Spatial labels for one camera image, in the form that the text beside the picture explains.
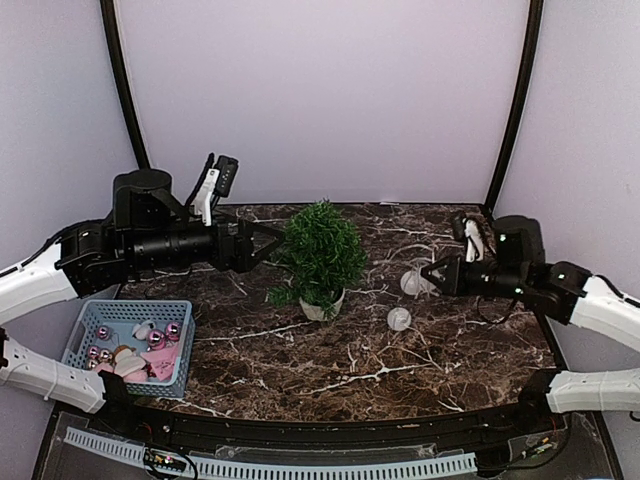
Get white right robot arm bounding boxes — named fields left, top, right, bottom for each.
left=419, top=215, right=639, bottom=434

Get white ball string lights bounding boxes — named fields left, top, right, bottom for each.
left=386, top=263, right=440, bottom=333

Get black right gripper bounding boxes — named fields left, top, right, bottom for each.
left=421, top=256, right=527, bottom=302

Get pink bauble ornaments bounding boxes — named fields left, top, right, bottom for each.
left=85, top=320, right=183, bottom=383

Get light blue plastic basket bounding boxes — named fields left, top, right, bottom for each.
left=62, top=300, right=195, bottom=399

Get small green christmas tree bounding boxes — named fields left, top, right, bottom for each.
left=268, top=200, right=368, bottom=321

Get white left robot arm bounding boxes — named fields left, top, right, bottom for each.
left=1, top=154, right=283, bottom=436

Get white perforated cable tray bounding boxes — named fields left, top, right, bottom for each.
left=62, top=428, right=479, bottom=480

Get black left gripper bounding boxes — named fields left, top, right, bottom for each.
left=129, top=207, right=287, bottom=273

